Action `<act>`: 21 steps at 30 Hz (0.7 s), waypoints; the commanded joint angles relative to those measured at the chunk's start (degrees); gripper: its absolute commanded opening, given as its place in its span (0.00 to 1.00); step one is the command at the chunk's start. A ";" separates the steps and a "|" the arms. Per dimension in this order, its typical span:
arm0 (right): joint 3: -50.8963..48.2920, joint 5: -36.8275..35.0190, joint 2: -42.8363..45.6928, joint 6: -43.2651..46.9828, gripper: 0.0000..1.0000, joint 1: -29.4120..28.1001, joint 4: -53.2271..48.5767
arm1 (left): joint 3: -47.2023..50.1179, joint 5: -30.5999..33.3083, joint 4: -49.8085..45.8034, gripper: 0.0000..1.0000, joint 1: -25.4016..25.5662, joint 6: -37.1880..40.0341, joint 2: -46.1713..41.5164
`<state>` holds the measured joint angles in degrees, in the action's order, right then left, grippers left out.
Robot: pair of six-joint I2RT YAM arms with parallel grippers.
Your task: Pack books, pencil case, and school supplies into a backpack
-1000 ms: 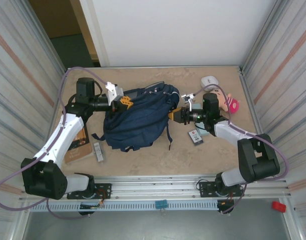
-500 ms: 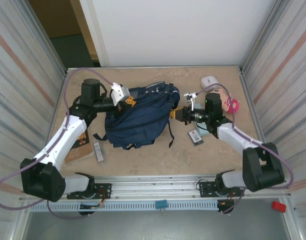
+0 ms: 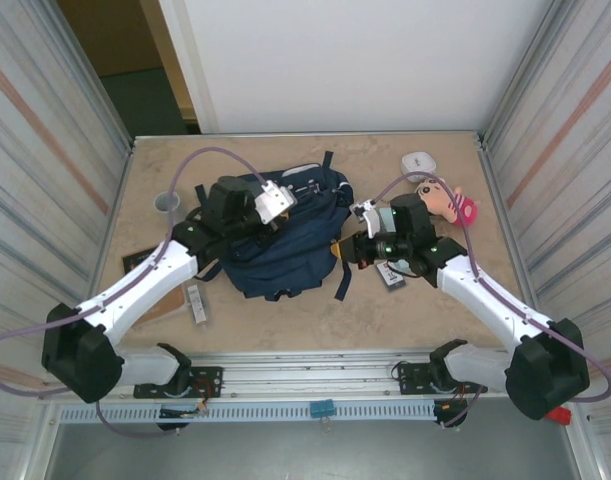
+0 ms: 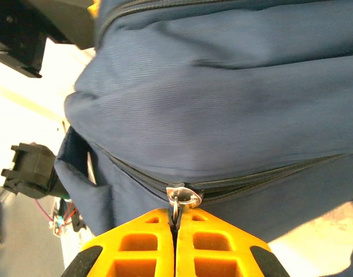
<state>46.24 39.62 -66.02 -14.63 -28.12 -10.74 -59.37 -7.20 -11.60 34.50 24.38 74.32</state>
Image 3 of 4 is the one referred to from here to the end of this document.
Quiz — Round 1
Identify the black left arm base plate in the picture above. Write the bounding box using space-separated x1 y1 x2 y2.
133 366 224 400

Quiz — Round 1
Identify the aluminium mounting rail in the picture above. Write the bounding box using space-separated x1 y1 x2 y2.
39 349 581 401

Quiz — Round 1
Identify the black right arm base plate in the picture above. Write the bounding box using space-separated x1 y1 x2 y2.
393 362 489 397

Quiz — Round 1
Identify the grey plastic cup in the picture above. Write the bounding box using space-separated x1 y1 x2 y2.
153 192 181 215

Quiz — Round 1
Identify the white slotted cable duct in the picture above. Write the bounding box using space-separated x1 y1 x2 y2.
59 403 436 424

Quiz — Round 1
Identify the red plastic block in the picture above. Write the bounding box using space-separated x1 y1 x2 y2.
544 405 572 426

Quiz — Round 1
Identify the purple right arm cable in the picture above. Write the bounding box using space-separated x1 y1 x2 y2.
369 172 611 429

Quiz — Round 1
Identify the pink plush doll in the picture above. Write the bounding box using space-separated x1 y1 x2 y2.
415 175 481 230

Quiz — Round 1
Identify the navy blue backpack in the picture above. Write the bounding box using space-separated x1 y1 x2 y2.
187 149 359 304

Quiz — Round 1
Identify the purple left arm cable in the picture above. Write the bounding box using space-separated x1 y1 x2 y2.
0 146 271 439

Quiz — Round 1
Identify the black white card pack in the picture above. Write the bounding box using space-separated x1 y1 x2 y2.
376 259 407 290

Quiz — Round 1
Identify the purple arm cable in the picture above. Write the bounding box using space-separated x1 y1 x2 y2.
0 146 271 439
369 172 611 429

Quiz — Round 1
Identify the dark hardcover book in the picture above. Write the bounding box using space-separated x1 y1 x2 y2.
121 246 159 274

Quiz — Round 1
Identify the brown wooden door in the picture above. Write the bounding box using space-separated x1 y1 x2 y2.
57 0 196 121

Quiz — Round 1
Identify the white round lidded box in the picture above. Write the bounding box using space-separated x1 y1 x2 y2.
400 152 439 185

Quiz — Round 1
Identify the brown notebook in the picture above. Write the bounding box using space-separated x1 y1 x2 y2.
134 287 189 329

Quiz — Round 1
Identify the aluminium table edge profile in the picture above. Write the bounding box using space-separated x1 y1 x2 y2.
476 132 554 357
133 130 481 142
74 138 136 361

